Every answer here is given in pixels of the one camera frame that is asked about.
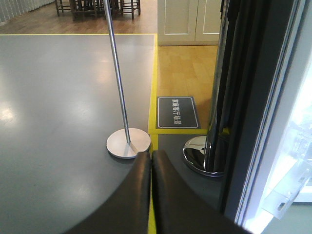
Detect black floor sign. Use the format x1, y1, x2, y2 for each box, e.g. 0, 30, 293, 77
156, 96, 200, 129

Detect clear lower door bin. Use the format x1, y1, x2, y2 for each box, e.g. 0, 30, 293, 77
262, 121, 312, 219

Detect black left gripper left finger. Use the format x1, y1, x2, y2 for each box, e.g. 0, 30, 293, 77
66, 152, 151, 234

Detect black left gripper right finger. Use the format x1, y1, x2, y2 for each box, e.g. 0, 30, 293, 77
152, 150, 248, 234

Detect open fridge door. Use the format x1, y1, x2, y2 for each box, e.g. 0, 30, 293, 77
219, 0, 312, 234

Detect chrome stanchion post with base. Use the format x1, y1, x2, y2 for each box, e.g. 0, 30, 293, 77
183, 0, 231, 177

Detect wooden chairs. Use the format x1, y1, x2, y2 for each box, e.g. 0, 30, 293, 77
54, 0, 141, 21

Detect silver stanchion post with base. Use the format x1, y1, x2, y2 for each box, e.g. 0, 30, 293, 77
104, 0, 151, 159

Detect white cabinet doors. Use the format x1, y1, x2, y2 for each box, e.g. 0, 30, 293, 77
157, 0, 221, 46

